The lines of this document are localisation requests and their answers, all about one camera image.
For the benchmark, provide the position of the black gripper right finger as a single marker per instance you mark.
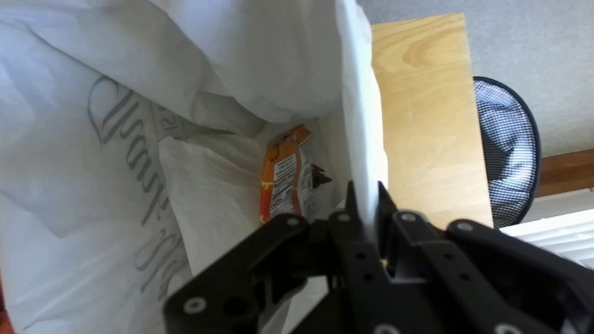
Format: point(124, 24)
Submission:
point(471, 278)

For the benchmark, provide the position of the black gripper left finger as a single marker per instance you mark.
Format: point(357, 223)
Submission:
point(248, 278)

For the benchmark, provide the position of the white plastic bin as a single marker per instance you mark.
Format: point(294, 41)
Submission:
point(363, 122)

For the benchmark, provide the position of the white slatted radiator cover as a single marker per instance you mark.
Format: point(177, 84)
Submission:
point(558, 232)

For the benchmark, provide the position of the orange snack wrapper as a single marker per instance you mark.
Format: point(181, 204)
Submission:
point(287, 176)

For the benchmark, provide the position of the dark brown wooden trim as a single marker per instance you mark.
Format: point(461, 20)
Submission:
point(567, 173)

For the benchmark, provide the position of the white plastic bag liner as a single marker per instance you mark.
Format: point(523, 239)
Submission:
point(124, 154)

